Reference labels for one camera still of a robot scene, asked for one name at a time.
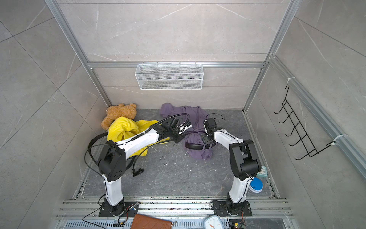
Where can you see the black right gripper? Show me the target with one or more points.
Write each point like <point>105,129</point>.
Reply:
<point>207,140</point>

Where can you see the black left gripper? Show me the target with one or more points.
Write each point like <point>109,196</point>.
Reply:
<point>181,136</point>

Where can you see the yellow trousers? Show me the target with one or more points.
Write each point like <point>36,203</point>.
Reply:
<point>125,128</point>

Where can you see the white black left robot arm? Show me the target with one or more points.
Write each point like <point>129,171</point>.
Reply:
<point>112,159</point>

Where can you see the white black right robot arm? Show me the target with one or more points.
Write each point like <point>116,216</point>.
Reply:
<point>245,165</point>

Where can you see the brown teddy bear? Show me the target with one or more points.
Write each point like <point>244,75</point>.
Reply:
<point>114,112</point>

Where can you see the white clock at bottom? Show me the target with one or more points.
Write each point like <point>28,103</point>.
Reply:
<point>213,222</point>

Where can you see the brown leather wallet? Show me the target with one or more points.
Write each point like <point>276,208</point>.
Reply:
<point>147,222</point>

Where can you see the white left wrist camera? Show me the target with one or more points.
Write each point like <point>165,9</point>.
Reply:
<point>184,127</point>

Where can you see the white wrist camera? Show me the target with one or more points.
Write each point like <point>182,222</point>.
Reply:
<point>205,126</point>
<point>184,127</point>

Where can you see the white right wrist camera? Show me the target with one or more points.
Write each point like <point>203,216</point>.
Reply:
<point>205,126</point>

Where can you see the white wire mesh basket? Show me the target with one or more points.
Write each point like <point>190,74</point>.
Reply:
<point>170,76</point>

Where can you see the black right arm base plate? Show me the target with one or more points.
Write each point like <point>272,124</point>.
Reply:
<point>226,208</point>

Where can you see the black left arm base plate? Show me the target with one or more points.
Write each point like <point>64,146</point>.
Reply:
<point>121,209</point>

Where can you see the black wire hook rack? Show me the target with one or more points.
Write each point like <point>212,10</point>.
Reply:
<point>300,131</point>

